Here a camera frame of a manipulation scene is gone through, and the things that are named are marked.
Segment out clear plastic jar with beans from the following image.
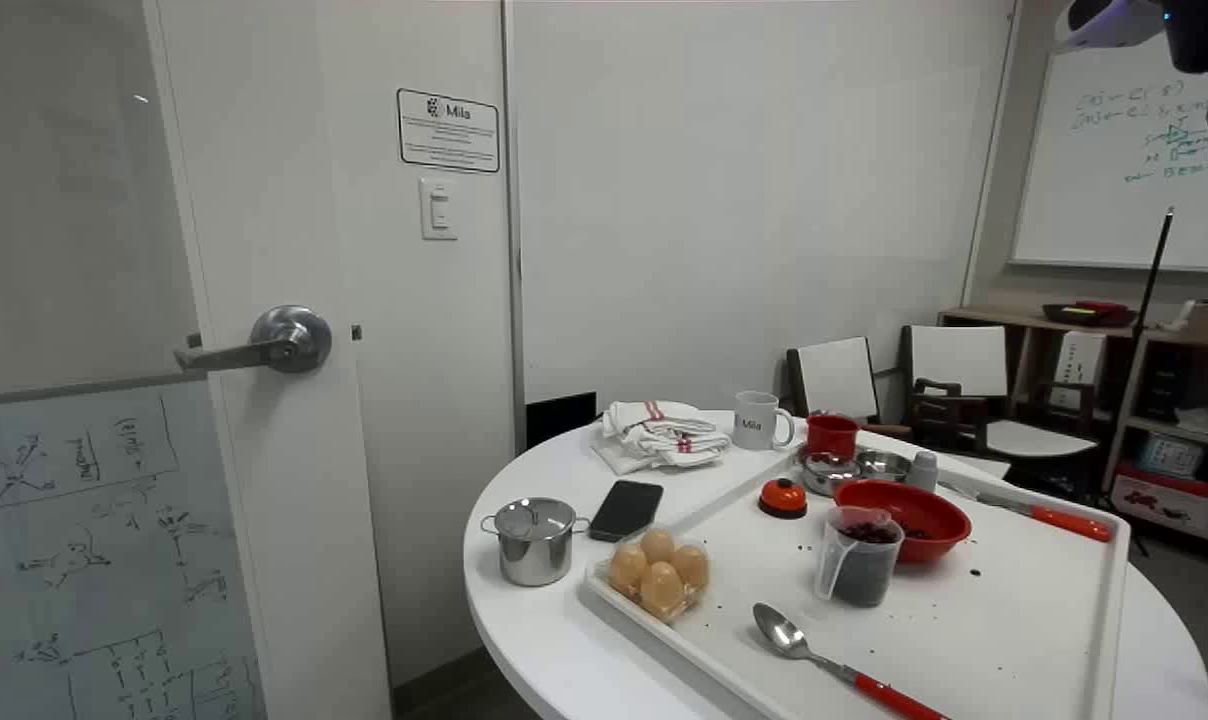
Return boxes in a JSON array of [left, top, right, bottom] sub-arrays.
[[815, 504, 909, 611]]

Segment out small steel bowl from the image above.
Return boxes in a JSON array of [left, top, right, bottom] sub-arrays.
[[857, 449, 909, 488], [798, 453, 850, 495]]

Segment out red bowl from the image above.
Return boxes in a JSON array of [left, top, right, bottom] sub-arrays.
[[832, 477, 976, 570]]

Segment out white cloth with red stripes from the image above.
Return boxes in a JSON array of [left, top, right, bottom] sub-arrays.
[[592, 397, 740, 477]]

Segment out white mug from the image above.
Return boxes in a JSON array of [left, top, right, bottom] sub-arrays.
[[730, 387, 798, 455]]

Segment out small steel pot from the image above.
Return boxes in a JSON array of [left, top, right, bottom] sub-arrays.
[[482, 495, 590, 592]]

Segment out black chair with white back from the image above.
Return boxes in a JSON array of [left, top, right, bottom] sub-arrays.
[[904, 321, 1017, 453], [793, 331, 883, 423]]

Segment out red mug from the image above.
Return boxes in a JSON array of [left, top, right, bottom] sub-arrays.
[[805, 412, 866, 467]]

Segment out white door with glass panel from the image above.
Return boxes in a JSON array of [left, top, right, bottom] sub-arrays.
[[0, 0, 396, 720]]

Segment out white plastic tray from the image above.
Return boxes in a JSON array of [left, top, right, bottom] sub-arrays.
[[577, 429, 1137, 720]]

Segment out thin black pole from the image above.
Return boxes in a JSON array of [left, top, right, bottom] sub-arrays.
[[1101, 209, 1180, 495]]

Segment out red white box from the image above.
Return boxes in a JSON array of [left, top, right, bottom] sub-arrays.
[[1114, 455, 1208, 541]]

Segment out wooden shelf unit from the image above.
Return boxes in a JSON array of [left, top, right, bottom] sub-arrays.
[[939, 296, 1208, 554]]

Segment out black box by wall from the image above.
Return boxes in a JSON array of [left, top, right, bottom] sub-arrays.
[[520, 387, 603, 453]]

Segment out white light switch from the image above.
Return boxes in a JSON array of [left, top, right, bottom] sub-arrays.
[[415, 178, 459, 244]]

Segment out white wall sign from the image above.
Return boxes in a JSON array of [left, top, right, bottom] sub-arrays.
[[394, 84, 505, 178]]

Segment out red handled metal spoon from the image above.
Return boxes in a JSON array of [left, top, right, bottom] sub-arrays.
[[750, 602, 951, 720]]

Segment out silver door handle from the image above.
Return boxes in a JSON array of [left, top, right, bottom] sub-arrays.
[[172, 304, 336, 376]]

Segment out red handled fork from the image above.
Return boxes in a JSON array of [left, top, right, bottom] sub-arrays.
[[944, 477, 1121, 543]]

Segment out wall whiteboard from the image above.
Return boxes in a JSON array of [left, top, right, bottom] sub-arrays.
[[1008, 26, 1208, 277]]

